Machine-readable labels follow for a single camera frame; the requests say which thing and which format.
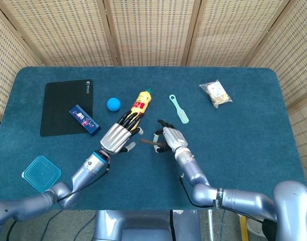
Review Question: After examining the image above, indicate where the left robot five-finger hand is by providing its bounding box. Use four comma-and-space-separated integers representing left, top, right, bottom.
99, 109, 146, 155

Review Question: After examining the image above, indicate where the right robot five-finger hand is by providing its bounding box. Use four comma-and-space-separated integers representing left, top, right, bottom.
153, 119, 188, 153

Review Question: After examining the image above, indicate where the brown twig-like piece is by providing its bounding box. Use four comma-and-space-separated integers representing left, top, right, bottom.
140, 139, 166, 146

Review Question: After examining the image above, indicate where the mint green brush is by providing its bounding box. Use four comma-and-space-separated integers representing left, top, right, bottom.
168, 94, 189, 125

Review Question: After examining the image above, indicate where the blue ball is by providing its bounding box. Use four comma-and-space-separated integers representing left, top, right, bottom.
107, 97, 122, 111

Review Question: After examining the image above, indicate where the dark blue printed box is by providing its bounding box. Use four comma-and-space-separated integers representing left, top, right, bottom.
69, 104, 102, 137

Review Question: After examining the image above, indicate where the yellow bottle with red label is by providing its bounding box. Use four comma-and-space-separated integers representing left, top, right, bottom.
125, 88, 153, 133

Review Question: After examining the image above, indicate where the blue felt table cover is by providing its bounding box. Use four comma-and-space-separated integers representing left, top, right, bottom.
0, 66, 307, 211

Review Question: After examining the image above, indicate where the clear bag of snacks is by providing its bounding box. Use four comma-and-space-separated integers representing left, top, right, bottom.
198, 79, 233, 109

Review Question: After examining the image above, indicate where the black mouse pad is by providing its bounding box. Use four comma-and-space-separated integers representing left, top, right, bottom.
39, 79, 94, 138

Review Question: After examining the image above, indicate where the blue plastic container lid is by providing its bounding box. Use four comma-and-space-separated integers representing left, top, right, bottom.
22, 155, 62, 194

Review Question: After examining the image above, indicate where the grey-blue robot torso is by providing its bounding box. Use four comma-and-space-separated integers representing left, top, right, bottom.
92, 209, 201, 241

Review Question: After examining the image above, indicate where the silver table leg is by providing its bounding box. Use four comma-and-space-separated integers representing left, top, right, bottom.
207, 210, 215, 241

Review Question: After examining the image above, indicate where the woven bamboo folding screen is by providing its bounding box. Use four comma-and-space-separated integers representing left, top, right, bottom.
0, 0, 307, 191

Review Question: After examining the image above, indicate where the white sneaker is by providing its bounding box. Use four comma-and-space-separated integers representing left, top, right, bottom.
246, 220, 265, 237

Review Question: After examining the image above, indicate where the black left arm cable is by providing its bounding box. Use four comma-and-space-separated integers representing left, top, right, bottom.
56, 160, 112, 202

